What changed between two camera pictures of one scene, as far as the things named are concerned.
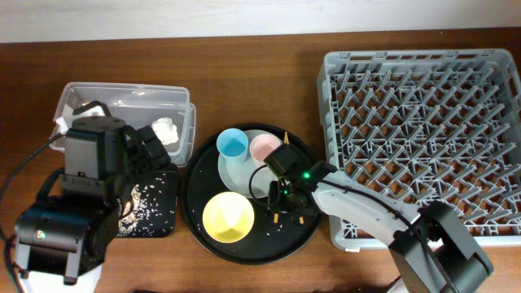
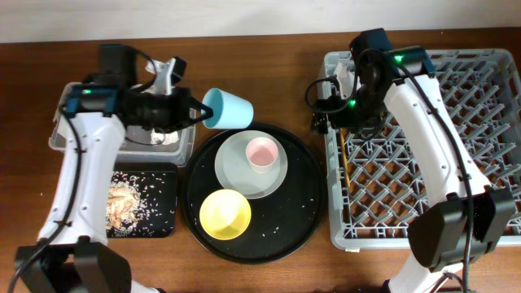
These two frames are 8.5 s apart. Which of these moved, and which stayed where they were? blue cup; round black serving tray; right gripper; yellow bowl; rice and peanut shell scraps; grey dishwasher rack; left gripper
Moved: right gripper; left gripper; blue cup
Stayed: rice and peanut shell scraps; round black serving tray; yellow bowl; grey dishwasher rack
